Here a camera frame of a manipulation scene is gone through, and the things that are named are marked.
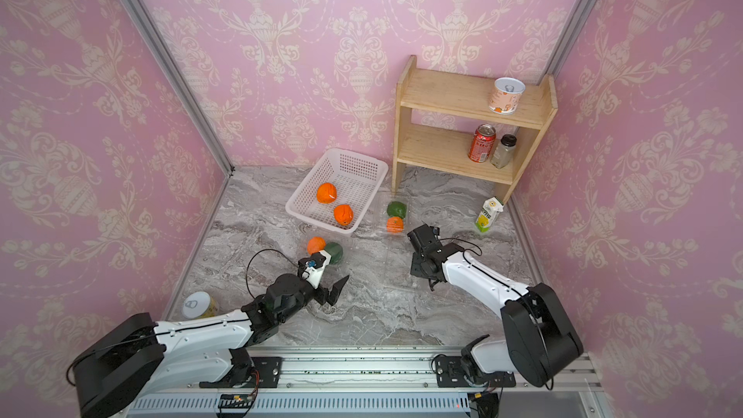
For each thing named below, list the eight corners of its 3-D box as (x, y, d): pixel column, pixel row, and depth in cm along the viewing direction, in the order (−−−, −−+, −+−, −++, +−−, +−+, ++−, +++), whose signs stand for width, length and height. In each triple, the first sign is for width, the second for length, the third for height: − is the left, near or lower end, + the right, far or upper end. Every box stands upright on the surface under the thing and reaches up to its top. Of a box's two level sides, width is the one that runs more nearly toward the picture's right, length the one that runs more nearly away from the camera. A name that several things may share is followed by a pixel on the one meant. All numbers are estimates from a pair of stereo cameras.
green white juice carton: (482, 234, 103) (494, 210, 92) (473, 225, 106) (485, 200, 94) (491, 229, 104) (505, 205, 93) (483, 220, 107) (495, 195, 96)
